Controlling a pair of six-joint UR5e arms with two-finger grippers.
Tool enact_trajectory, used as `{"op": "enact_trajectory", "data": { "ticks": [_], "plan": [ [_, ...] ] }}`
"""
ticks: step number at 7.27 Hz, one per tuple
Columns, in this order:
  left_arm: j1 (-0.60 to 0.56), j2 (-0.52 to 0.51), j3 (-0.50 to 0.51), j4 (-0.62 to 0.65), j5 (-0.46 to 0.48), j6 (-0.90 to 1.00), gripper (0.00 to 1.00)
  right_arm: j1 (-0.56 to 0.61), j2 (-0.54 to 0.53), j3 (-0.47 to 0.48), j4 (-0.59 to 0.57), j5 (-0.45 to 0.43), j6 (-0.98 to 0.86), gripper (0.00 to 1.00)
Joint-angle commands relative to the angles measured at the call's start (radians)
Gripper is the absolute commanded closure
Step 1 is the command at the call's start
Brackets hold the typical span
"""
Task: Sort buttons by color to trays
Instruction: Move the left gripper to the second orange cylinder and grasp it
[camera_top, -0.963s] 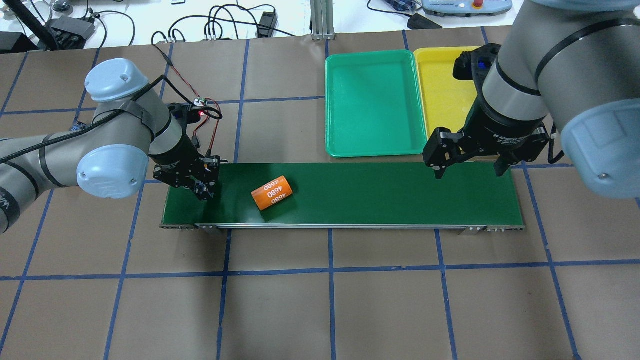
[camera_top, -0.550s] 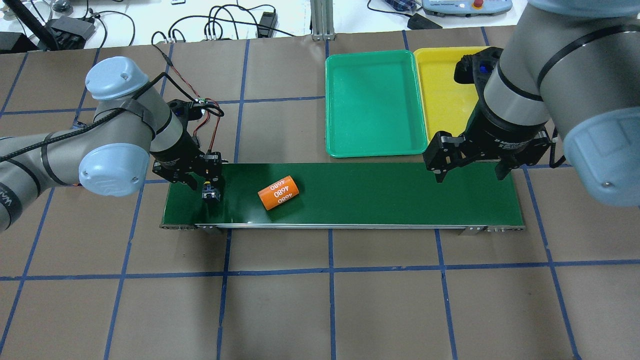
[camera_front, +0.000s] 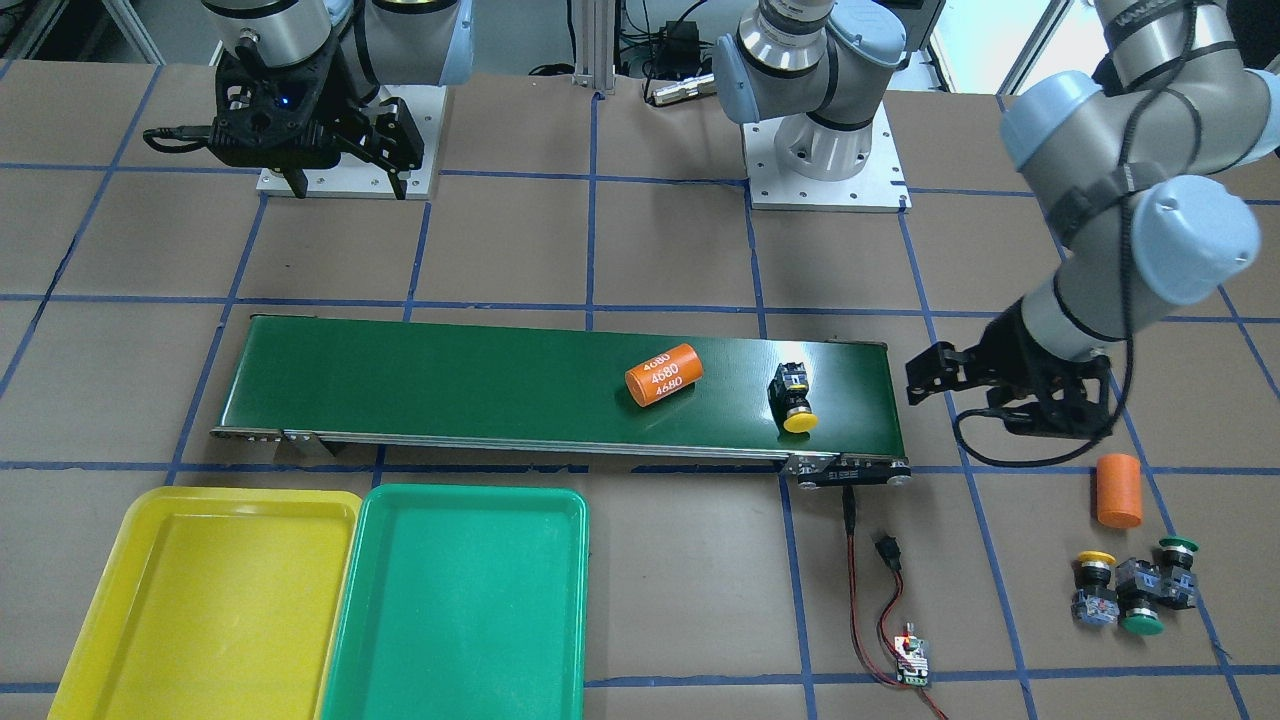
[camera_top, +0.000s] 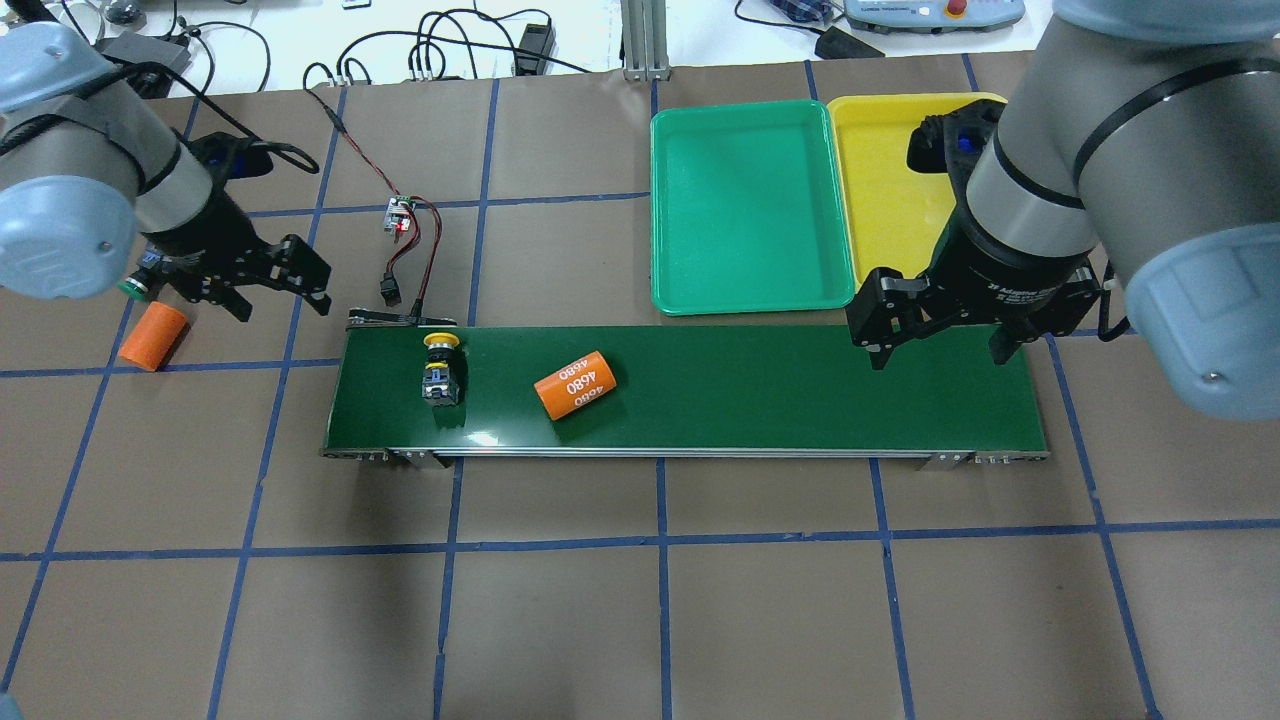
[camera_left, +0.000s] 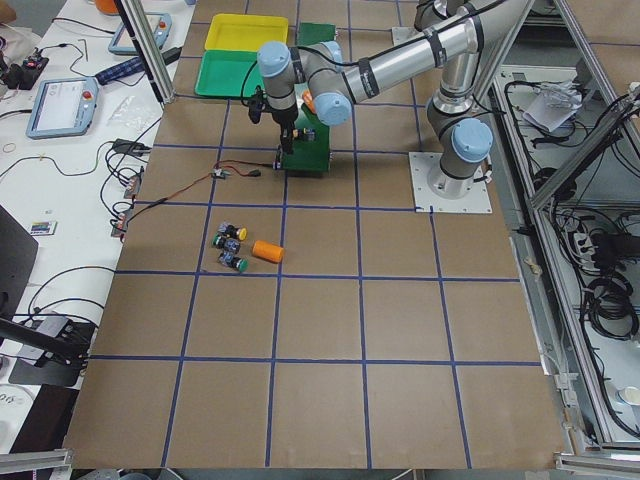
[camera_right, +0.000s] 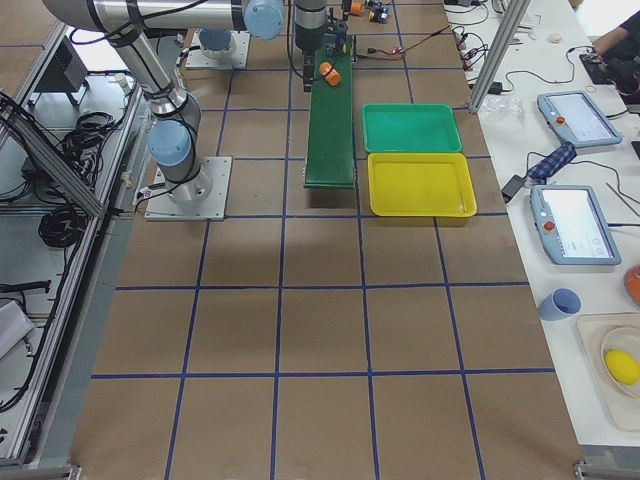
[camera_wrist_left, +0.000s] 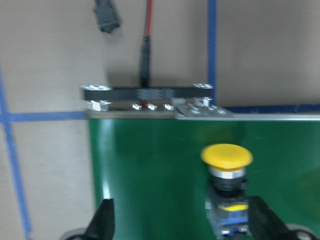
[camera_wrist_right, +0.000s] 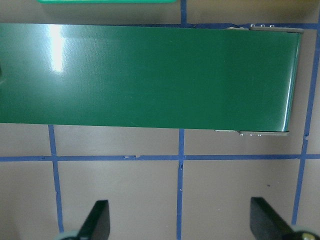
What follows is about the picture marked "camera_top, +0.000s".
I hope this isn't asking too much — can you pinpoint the green conveyor belt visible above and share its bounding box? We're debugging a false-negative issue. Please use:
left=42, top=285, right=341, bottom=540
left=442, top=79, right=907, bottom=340
left=320, top=325, right=1050, bottom=462

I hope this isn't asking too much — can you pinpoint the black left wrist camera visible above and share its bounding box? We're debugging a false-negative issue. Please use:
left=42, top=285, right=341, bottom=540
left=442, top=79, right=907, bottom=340
left=188, top=132, right=320, bottom=184

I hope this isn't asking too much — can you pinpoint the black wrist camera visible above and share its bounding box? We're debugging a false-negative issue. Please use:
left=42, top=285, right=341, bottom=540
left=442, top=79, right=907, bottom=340
left=905, top=99, right=1007, bottom=197
left=188, top=132, right=320, bottom=184

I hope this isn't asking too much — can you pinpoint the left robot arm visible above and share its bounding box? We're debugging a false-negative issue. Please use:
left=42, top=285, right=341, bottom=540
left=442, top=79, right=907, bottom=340
left=1, top=20, right=332, bottom=322

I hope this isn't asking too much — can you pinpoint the plain orange cylinder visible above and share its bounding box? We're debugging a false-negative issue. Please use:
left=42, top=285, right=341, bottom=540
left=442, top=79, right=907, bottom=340
left=116, top=301, right=189, bottom=372

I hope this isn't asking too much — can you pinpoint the green plastic tray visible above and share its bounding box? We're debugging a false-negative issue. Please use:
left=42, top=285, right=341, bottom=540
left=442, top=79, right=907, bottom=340
left=650, top=99, right=856, bottom=316

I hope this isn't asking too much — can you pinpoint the orange cylinder with 4680 print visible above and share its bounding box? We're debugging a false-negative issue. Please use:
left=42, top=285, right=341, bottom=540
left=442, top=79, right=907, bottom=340
left=532, top=351, right=618, bottom=421

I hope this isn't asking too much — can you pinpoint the teach pendant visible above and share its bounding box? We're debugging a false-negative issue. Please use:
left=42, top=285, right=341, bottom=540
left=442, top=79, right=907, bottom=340
left=844, top=1, right=1027, bottom=35

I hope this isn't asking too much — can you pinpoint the yellow push button switch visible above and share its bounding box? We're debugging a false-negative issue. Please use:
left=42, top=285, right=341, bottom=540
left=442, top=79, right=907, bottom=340
left=421, top=331, right=465, bottom=407

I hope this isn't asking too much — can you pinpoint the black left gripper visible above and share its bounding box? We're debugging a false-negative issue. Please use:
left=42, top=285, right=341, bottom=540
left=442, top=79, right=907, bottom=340
left=140, top=158, right=332, bottom=323

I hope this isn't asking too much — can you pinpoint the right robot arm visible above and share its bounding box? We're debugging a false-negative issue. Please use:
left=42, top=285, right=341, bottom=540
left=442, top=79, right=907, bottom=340
left=846, top=1, right=1277, bottom=420

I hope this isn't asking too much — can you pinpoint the black power adapter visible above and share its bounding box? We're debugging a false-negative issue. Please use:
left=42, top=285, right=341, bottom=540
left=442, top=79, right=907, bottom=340
left=513, top=20, right=556, bottom=77

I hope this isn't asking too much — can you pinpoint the small controller circuit board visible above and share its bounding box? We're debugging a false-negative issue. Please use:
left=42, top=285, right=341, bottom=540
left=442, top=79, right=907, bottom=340
left=381, top=195, right=416, bottom=234

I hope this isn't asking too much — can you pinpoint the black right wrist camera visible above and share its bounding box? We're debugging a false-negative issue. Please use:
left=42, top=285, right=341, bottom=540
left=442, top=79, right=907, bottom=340
left=905, top=99, right=1007, bottom=197

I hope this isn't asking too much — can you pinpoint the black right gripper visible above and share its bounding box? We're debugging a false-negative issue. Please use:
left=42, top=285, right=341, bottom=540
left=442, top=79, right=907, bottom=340
left=845, top=201, right=1103, bottom=372

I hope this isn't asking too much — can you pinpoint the aluminium frame post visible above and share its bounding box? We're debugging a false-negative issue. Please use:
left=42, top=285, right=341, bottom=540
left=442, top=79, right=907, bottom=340
left=620, top=0, right=671, bottom=82

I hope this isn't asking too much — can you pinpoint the yellow plastic tray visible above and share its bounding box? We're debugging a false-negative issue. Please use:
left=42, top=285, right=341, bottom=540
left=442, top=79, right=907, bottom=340
left=827, top=92, right=1007, bottom=286

